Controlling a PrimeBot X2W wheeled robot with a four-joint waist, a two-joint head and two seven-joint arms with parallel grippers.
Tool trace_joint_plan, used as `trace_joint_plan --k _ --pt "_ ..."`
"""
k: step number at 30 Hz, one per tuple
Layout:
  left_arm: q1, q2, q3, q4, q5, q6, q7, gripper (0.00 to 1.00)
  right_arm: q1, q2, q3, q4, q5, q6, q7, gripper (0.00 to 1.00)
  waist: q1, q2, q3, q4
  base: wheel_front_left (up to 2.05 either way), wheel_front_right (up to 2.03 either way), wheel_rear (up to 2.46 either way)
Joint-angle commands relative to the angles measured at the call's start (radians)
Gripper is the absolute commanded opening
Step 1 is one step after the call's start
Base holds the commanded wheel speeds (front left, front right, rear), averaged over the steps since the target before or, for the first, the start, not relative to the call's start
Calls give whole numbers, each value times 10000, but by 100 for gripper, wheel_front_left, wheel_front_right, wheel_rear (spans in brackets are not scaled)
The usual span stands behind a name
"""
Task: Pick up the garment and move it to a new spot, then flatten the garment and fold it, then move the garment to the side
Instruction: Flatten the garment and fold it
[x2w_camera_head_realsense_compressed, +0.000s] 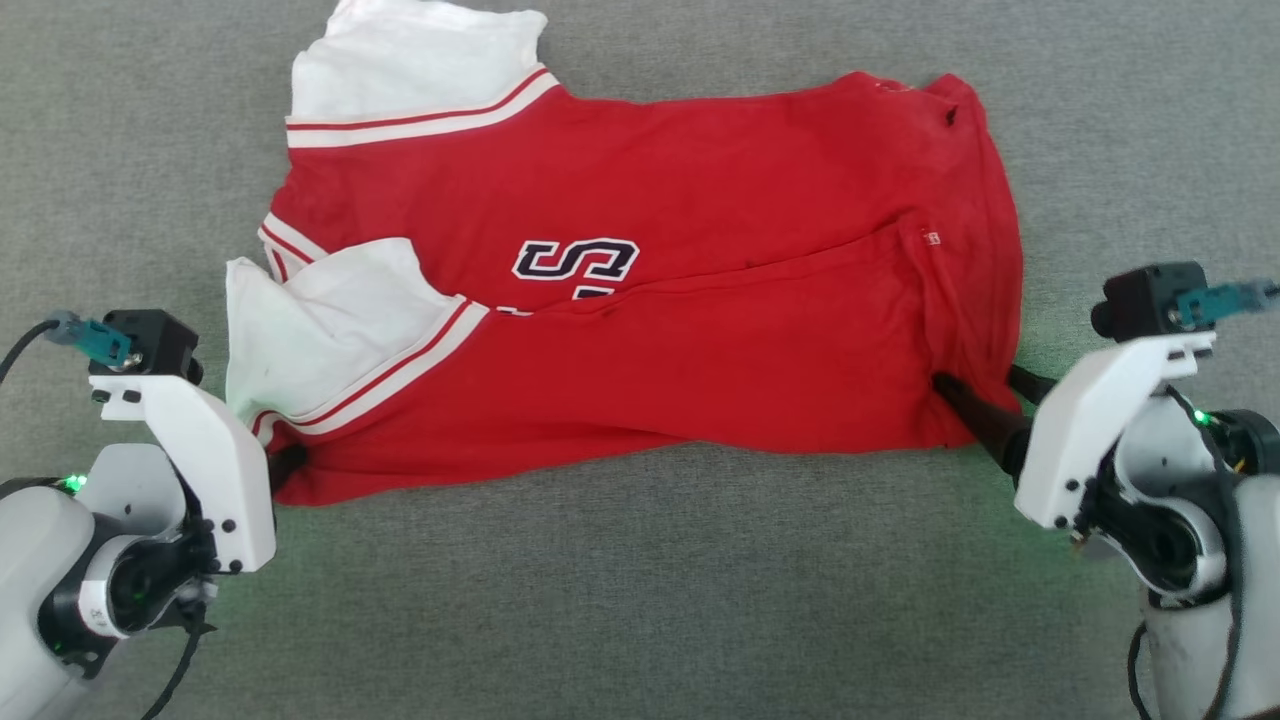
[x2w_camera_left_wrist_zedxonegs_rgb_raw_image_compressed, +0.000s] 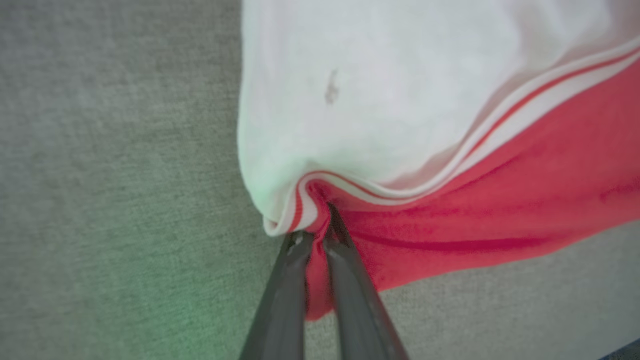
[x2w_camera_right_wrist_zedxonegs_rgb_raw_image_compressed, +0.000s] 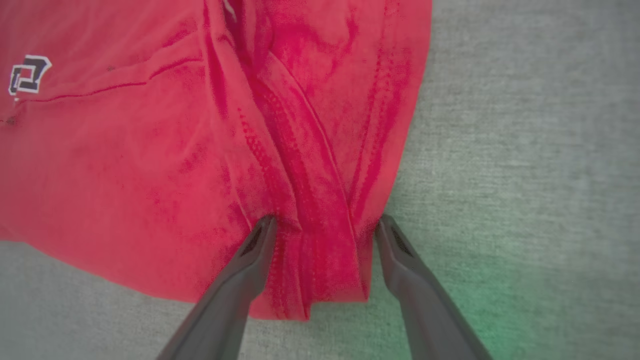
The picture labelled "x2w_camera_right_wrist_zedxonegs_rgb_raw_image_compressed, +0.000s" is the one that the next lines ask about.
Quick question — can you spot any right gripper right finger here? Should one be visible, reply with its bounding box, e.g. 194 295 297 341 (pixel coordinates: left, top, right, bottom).
375 215 493 360

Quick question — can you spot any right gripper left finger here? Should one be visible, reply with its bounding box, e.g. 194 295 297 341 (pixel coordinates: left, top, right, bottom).
155 215 278 360

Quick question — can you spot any red and white jersey shirt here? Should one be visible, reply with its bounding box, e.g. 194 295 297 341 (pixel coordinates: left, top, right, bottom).
0 0 433 321

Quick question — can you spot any grey fabric sofa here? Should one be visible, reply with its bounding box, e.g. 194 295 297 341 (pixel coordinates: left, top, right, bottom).
0 0 640 360

